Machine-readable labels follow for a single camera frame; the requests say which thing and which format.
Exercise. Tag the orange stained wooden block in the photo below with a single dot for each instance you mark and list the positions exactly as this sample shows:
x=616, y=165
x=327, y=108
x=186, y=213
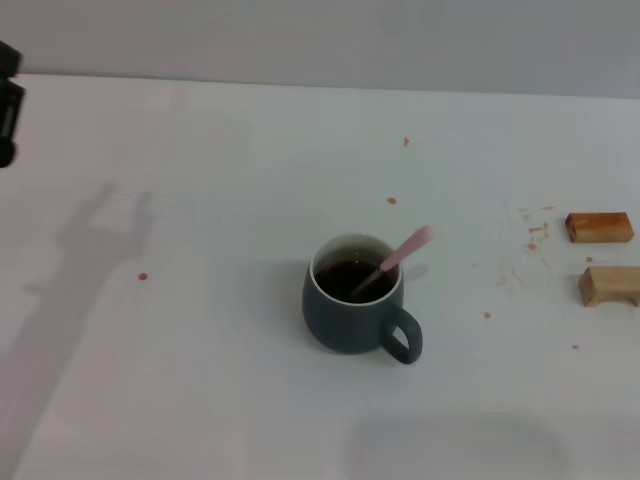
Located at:
x=600, y=227

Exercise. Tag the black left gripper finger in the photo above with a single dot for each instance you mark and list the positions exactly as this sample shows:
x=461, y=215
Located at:
x=10, y=115

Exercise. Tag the dark coffee liquid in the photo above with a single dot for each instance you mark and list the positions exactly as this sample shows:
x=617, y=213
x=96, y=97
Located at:
x=340, y=280

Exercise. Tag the grey ceramic cup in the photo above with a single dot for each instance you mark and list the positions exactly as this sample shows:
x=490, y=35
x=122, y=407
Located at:
x=340, y=327

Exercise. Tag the pale wooden block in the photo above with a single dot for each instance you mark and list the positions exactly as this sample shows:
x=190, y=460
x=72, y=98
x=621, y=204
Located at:
x=607, y=285

